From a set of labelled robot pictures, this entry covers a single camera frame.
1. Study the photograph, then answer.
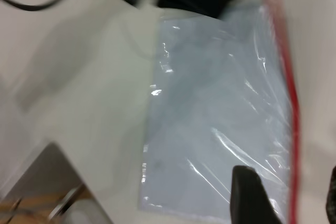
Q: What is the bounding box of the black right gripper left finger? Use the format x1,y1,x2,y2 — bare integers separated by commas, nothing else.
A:
228,165,285,224

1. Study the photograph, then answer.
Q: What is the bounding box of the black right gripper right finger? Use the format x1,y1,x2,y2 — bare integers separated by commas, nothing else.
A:
324,165,336,224

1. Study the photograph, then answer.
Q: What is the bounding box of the clear plastic bag red zipper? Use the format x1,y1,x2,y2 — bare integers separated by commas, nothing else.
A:
138,0,301,224

